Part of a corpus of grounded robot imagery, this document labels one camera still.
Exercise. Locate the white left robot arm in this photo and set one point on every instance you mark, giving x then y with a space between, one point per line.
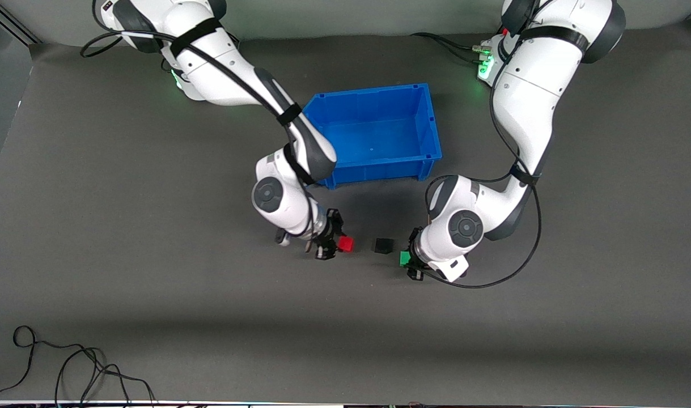
526 96

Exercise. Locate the small green cube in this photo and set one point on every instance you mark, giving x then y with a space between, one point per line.
405 259

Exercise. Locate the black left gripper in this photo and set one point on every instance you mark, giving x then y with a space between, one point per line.
416 255

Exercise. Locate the small red cube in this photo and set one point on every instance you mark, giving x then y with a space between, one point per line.
346 244

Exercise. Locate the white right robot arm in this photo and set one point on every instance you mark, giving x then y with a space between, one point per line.
220 62

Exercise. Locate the small black cube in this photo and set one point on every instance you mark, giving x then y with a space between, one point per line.
384 246

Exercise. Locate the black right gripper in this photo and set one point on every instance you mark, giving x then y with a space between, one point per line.
329 229

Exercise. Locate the blue plastic storage bin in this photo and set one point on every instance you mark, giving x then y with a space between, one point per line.
379 136

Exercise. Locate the dark grey table mat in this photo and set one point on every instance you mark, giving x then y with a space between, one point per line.
345 317

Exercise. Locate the black aluminium frame rail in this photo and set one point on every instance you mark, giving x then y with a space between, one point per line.
16 28

